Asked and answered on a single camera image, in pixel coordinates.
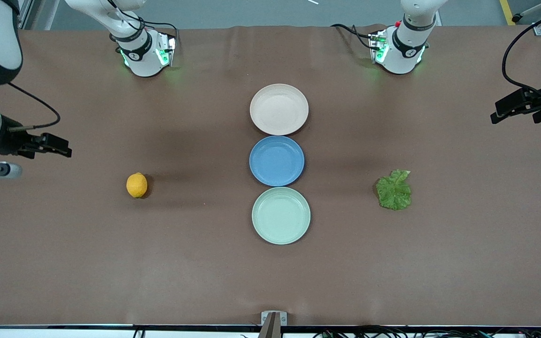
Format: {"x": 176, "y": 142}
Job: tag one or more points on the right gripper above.
{"x": 13, "y": 141}

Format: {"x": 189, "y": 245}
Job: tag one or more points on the yellow lemon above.
{"x": 136, "y": 185}

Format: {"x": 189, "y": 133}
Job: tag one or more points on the green lettuce leaf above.
{"x": 394, "y": 192}

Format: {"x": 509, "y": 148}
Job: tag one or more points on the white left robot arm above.
{"x": 404, "y": 51}

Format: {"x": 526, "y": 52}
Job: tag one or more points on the brown table mat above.
{"x": 111, "y": 258}

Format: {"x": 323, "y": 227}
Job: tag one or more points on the metal base connector box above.
{"x": 168, "y": 49}
{"x": 377, "y": 47}

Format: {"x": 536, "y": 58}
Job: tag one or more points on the blue round plate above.
{"x": 276, "y": 161}

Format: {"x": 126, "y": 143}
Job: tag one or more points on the beige round plate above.
{"x": 279, "y": 109}

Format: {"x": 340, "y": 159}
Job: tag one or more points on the pale green round plate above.
{"x": 281, "y": 216}

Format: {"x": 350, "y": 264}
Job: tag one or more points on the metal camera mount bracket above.
{"x": 273, "y": 321}

